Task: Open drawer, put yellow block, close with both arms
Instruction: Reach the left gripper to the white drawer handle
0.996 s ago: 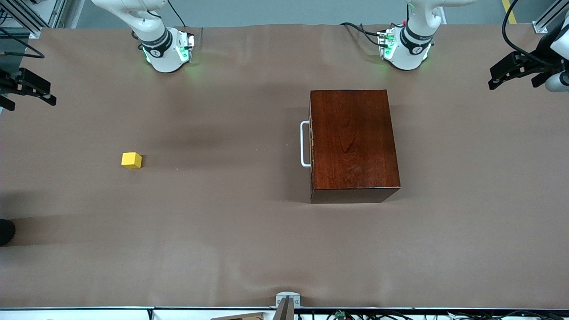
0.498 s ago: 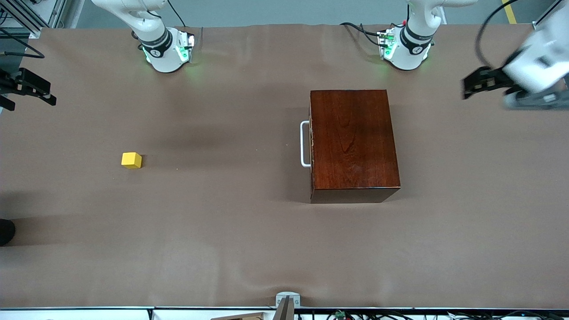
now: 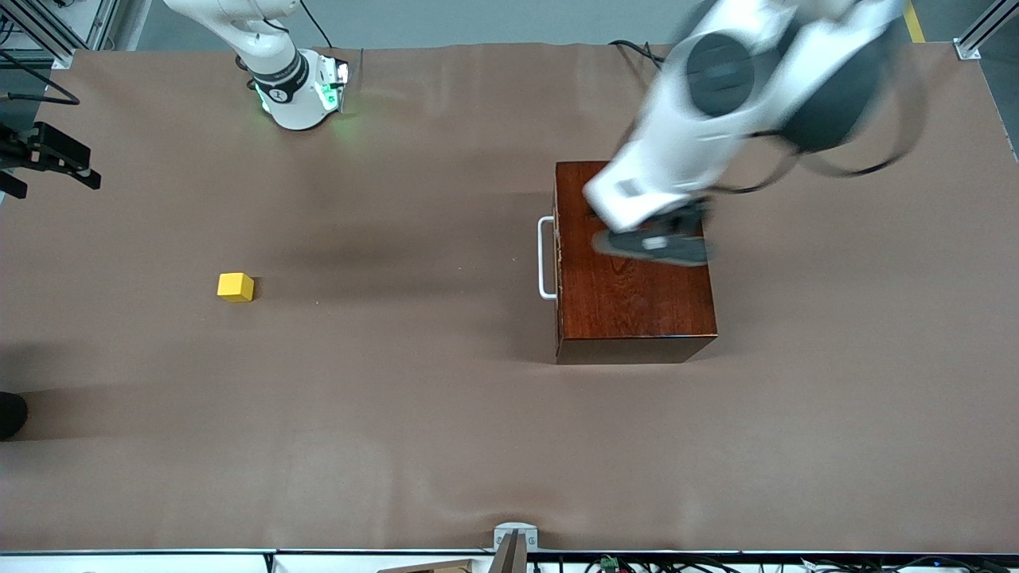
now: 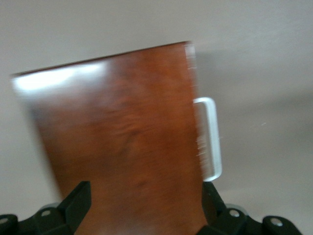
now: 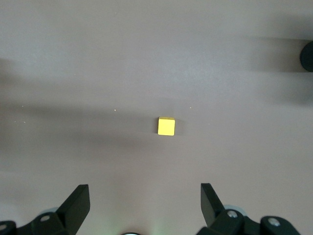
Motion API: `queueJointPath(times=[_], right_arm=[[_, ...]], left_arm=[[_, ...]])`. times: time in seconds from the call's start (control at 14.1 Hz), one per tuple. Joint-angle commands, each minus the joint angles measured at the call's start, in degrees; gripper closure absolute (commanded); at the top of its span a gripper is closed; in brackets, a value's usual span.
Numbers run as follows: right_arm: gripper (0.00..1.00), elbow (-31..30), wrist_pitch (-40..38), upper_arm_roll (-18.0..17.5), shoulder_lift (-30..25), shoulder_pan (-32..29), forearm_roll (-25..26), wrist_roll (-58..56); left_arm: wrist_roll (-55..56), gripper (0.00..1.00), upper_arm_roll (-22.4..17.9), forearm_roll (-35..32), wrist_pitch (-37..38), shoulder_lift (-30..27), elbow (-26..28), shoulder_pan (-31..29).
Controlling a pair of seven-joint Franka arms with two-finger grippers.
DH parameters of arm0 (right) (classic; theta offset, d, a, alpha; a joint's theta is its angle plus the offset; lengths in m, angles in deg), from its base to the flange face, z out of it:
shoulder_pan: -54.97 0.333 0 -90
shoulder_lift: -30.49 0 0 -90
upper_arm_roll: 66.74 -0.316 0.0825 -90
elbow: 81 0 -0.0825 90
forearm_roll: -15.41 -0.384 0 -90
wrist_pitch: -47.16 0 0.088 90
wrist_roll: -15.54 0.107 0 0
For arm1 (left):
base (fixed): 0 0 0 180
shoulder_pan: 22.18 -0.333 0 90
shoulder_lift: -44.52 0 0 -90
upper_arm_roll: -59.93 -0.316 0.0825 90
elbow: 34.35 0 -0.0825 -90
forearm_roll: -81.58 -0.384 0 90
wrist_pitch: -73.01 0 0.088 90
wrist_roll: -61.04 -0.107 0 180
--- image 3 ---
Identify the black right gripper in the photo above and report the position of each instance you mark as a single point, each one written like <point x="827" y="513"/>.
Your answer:
<point x="37" y="148"/>

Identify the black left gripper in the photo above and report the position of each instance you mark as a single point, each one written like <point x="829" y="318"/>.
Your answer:
<point x="677" y="221"/>

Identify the yellow cube block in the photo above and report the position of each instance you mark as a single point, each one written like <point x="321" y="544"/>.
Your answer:
<point x="236" y="287"/>

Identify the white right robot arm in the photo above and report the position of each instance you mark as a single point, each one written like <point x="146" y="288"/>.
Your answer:
<point x="286" y="95"/>

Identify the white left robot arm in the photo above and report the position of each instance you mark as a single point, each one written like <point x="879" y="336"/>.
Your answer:
<point x="692" y="135"/>

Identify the dark brown wooden cabinet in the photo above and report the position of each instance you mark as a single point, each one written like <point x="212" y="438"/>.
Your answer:
<point x="637" y="310"/>

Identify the black round object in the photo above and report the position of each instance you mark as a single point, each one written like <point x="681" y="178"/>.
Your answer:
<point x="11" y="415"/>

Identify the yellow floor tape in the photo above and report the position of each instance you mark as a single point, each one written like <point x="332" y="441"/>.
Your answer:
<point x="917" y="28"/>

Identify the brown table cover cloth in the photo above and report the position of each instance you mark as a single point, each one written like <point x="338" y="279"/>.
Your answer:
<point x="398" y="398"/>

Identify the brown cardboard piece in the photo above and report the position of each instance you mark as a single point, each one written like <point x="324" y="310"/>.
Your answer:
<point x="438" y="567"/>

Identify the aluminium frame structure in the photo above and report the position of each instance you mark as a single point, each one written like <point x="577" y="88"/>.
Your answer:
<point x="64" y="56"/>

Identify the aluminium profile post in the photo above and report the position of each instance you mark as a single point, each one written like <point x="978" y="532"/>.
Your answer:
<point x="967" y="49"/>

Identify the grey metal bracket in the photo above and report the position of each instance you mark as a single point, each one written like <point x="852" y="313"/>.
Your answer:
<point x="515" y="532"/>

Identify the white table edge rail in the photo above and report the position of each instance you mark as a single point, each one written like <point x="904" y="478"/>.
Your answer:
<point x="159" y="563"/>

